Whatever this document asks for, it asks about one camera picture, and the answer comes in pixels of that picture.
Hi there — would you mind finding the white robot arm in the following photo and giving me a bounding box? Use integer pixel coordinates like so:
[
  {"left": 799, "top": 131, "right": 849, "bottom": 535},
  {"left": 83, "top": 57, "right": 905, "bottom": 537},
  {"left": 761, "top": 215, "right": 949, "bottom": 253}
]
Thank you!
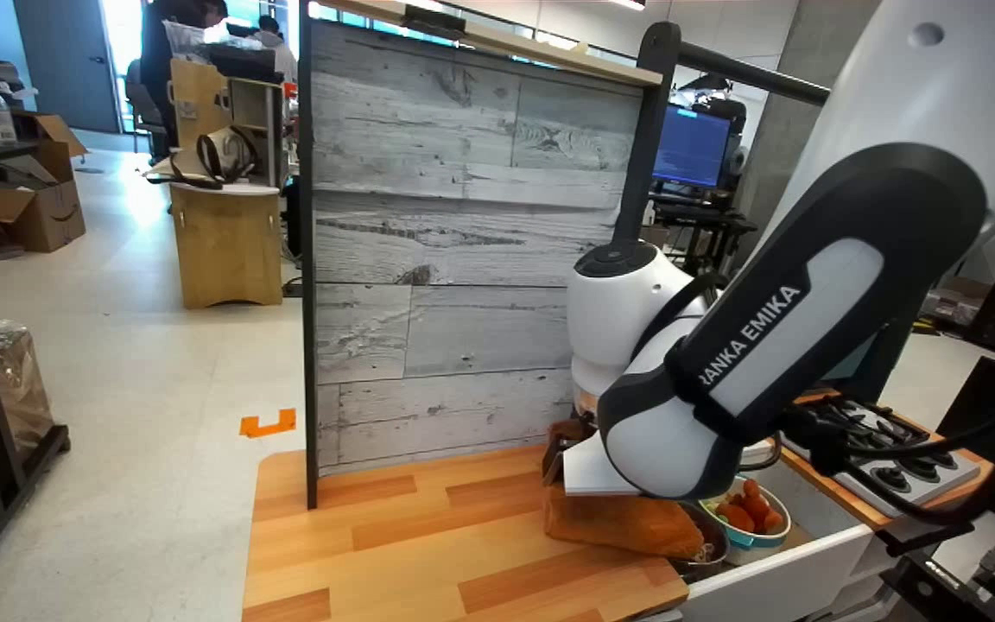
[{"left": 558, "top": 0, "right": 995, "bottom": 501}]

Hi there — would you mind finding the cardboard box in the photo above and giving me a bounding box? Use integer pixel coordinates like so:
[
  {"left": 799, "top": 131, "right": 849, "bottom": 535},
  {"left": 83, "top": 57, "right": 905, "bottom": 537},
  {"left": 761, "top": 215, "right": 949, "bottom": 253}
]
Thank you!
[{"left": 0, "top": 115, "right": 86, "bottom": 253}]

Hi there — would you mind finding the white teal-rimmed pot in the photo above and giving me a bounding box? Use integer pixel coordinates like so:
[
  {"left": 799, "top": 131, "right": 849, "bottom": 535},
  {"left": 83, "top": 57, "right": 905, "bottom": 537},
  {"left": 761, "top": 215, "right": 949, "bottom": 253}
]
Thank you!
[{"left": 699, "top": 476, "right": 793, "bottom": 549}]

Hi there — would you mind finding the blue monitor screen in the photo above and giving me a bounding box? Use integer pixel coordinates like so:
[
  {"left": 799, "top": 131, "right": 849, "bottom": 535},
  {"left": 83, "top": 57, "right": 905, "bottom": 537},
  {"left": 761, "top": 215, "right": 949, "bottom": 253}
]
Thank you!
[{"left": 654, "top": 108, "right": 728, "bottom": 191}]

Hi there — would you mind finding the white sink unit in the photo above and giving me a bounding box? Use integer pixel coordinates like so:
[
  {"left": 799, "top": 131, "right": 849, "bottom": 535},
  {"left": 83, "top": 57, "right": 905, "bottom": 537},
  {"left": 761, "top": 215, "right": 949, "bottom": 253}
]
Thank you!
[{"left": 680, "top": 467, "right": 873, "bottom": 622}]

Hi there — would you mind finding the black frame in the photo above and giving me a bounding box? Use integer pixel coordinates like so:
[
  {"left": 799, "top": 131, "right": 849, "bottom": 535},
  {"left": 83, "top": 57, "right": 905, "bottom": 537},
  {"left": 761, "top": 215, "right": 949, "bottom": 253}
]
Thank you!
[{"left": 565, "top": 19, "right": 837, "bottom": 459}]

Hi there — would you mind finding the wooden stool cabinet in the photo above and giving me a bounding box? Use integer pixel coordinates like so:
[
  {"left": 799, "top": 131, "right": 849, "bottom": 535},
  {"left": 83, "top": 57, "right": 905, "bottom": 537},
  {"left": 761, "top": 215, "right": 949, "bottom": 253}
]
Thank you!
[{"left": 171, "top": 184, "right": 284, "bottom": 308}]

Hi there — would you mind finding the orange floor bracket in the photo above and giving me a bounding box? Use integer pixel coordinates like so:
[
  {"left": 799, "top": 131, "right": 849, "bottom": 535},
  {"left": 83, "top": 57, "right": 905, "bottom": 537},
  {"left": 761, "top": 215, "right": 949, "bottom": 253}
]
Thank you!
[{"left": 237, "top": 408, "right": 297, "bottom": 438}]

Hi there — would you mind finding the orange towel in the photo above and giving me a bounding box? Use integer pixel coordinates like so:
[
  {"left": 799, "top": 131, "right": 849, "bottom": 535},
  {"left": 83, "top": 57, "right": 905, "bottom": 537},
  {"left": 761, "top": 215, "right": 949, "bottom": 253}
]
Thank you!
[{"left": 547, "top": 488, "right": 704, "bottom": 561}]

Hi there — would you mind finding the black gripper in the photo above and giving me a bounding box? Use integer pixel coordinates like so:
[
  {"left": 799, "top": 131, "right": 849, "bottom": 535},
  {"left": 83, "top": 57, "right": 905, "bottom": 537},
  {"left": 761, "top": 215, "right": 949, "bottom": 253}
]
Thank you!
[{"left": 543, "top": 417, "right": 594, "bottom": 483}]

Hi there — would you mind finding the toy stove top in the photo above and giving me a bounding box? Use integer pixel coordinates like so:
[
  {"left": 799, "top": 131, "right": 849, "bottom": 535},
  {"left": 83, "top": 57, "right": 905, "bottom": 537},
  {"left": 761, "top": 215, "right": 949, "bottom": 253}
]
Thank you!
[{"left": 785, "top": 398, "right": 980, "bottom": 514}]

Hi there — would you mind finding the grey wood backsplash panel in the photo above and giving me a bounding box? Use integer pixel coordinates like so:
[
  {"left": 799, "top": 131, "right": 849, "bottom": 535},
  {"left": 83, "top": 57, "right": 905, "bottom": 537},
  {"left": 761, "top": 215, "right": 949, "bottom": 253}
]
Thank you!
[{"left": 302, "top": 19, "right": 639, "bottom": 509}]

